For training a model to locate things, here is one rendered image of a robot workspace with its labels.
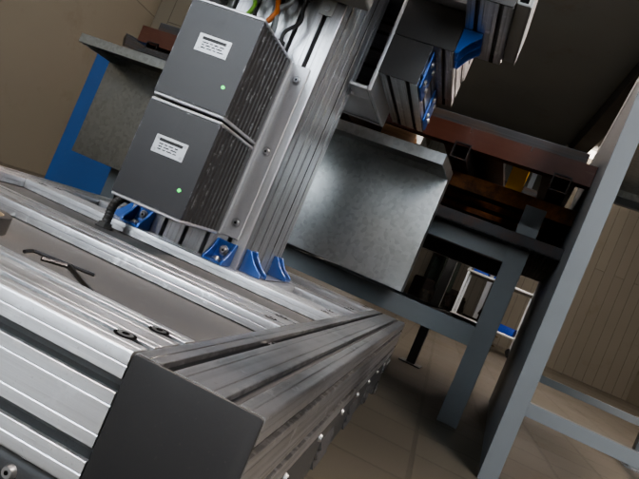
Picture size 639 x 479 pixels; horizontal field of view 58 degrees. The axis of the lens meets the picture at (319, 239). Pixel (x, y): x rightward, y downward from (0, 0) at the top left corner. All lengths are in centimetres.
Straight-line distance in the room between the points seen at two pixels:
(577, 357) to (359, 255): 772
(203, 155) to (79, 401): 61
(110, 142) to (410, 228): 111
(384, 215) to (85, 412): 139
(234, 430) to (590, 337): 899
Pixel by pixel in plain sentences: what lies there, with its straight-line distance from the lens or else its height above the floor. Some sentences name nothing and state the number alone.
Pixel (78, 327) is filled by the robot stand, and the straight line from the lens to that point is 38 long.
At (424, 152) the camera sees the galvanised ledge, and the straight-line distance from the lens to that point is 155.
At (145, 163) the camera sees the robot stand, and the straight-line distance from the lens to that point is 98.
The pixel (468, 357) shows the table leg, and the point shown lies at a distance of 173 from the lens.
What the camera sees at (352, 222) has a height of 43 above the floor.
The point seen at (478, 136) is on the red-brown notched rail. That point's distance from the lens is 176.
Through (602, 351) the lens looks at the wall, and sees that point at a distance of 933.
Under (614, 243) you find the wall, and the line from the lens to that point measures 939.
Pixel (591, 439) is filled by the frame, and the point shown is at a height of 18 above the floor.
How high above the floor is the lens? 33
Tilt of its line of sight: 1 degrees up
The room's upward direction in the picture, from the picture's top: 23 degrees clockwise
